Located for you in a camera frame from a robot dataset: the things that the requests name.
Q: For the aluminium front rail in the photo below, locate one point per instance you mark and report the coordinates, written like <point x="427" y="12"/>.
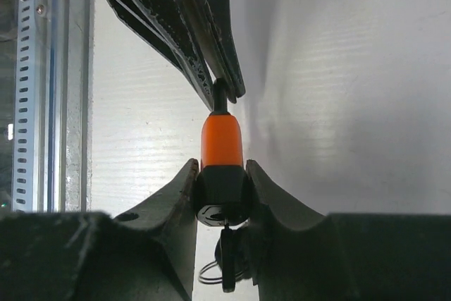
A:
<point x="67" y="42"/>

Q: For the white slotted cable duct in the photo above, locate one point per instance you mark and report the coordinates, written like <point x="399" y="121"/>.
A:
<point x="24" y="196"/>

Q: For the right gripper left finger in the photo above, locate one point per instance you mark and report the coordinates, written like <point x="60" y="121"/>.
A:
<point x="145" y="253"/>

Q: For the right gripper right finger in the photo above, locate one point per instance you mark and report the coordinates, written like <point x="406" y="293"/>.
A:
<point x="296" y="253"/>

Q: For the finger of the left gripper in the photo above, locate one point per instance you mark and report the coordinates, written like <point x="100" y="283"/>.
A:
<point x="164" y="26"/>
<point x="211" y="22"/>

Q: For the orange black padlock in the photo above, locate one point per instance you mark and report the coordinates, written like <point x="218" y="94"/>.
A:
<point x="221" y="195"/>

